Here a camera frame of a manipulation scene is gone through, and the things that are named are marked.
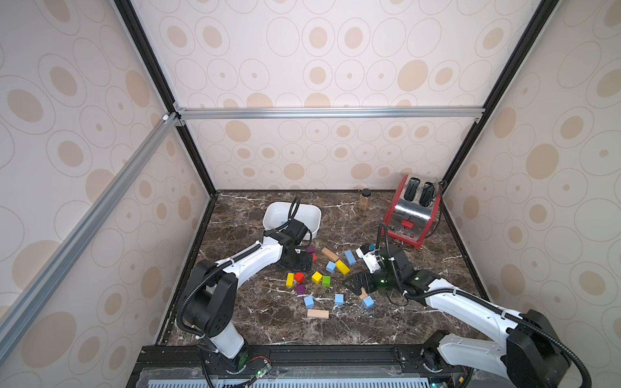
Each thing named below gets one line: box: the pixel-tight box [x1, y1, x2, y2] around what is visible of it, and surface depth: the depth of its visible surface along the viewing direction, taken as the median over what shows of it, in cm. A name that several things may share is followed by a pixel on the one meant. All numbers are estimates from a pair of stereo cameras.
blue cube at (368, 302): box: [362, 295, 375, 309], surface depth 85 cm
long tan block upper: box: [321, 247, 339, 262], surface depth 99 cm
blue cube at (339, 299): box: [333, 293, 346, 306], surface depth 86 cm
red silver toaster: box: [384, 174, 443, 249], surface depth 94 cm
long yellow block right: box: [335, 259, 351, 276], surface depth 95 cm
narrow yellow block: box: [285, 272, 296, 287], surface depth 91 cm
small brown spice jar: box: [359, 188, 372, 211], surface depth 111 cm
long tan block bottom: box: [307, 308, 330, 319], surface depth 84 cm
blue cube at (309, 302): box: [304, 295, 315, 309], surface depth 85 cm
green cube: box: [321, 274, 333, 288], surface depth 89 cm
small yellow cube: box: [311, 271, 323, 285], surface depth 91 cm
